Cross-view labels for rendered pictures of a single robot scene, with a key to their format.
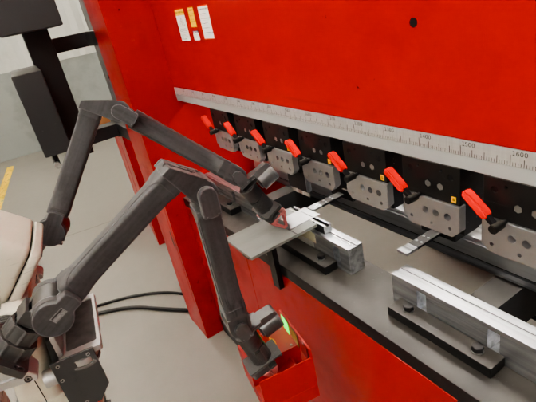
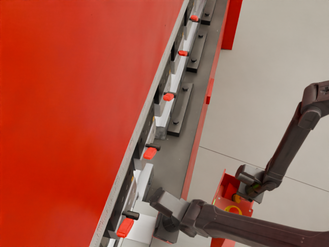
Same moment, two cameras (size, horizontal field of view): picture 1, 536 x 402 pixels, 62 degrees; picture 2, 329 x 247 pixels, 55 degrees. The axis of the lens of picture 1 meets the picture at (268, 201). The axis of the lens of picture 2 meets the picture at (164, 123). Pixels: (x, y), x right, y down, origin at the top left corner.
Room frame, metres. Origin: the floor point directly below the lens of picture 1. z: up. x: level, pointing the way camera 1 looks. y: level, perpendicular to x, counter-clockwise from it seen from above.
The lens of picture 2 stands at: (1.56, 0.21, 2.00)
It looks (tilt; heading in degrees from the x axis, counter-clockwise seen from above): 53 degrees down; 222
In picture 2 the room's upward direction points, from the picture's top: straight up
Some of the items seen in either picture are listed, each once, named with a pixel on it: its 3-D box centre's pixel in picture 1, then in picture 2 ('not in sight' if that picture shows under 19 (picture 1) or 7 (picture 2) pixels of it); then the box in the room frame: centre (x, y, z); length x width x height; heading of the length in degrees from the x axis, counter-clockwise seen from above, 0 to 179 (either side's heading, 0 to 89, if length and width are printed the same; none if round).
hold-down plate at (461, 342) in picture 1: (440, 333); (180, 107); (0.83, -0.35, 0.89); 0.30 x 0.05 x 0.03; 28
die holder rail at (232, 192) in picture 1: (234, 193); not in sight; (1.87, 0.14, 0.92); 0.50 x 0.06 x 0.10; 28
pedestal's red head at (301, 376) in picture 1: (275, 362); (232, 206); (0.99, 0.08, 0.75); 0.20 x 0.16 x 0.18; 18
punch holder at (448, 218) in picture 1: (441, 189); (168, 44); (0.88, -0.39, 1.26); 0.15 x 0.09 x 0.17; 28
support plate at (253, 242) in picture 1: (270, 232); (168, 236); (1.32, 0.01, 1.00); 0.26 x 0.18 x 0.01; 118
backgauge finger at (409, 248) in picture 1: (432, 231); not in sight; (1.10, -0.45, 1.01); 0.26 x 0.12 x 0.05; 118
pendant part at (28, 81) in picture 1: (40, 108); not in sight; (2.19, 0.96, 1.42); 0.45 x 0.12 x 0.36; 24
